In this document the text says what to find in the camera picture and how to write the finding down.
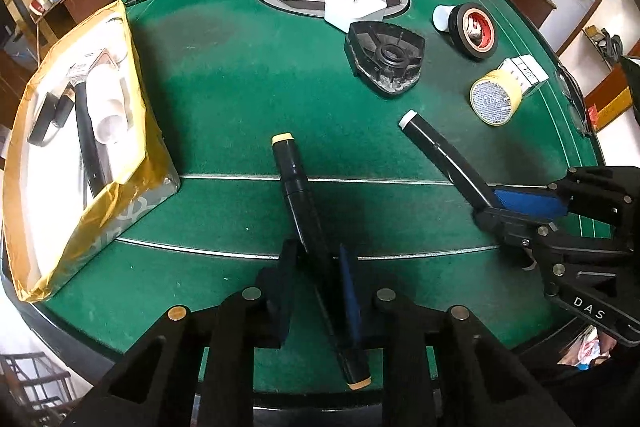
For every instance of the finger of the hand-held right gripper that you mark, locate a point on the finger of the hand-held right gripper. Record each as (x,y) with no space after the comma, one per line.
(520,232)
(530,202)

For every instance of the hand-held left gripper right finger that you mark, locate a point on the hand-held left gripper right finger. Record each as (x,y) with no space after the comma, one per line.
(350,302)

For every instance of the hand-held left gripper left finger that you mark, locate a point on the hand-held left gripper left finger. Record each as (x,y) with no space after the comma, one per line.
(282,297)

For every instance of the black marker with white cap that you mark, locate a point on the black marker with white cap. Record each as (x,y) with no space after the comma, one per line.
(435,147)

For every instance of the black marker with yellow caps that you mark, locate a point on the black marker with yellow caps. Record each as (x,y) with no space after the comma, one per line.
(295,177)

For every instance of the black tape roll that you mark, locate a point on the black tape roll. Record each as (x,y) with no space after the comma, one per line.
(456,32)

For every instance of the white and red bottle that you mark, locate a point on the white and red bottle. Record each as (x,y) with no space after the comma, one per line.
(442,16)

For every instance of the yellow cardboard box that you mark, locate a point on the yellow cardboard box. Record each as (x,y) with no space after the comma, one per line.
(145,127)

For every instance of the black triangular plastic part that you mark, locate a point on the black triangular plastic part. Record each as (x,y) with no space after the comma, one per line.
(370,42)

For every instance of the white bottle with grey cap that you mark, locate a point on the white bottle with grey cap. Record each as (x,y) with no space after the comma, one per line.
(110,107)

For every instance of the yellow tape roll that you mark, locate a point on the yellow tape roll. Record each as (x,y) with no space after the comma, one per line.
(495,99)

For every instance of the white and blue medicine box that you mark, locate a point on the white and blue medicine box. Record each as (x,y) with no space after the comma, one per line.
(525,72)

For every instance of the white charger adapter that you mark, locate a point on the white charger adapter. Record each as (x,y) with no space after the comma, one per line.
(352,12)

